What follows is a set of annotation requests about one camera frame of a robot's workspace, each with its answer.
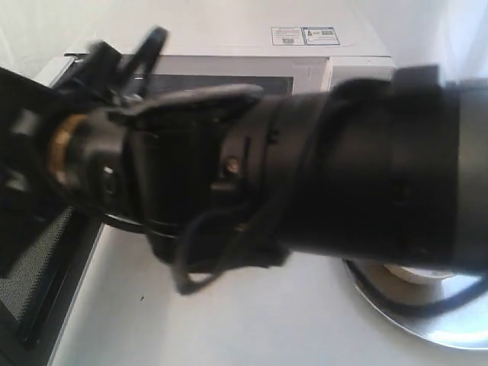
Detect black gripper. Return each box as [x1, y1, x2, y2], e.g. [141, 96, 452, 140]
[0, 66, 92, 214]

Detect cream ceramic bowl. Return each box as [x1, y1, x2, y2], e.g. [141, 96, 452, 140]
[364, 264, 457, 286]

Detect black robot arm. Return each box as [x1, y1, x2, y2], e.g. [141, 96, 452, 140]
[1, 67, 487, 294]

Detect white microwave oven body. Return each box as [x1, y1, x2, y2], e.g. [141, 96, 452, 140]
[124, 19, 394, 95]

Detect white printed warning label sticker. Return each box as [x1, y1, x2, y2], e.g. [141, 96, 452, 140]
[271, 27, 340, 47]

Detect round steel tray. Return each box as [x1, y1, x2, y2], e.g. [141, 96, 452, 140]
[344, 261, 487, 350]

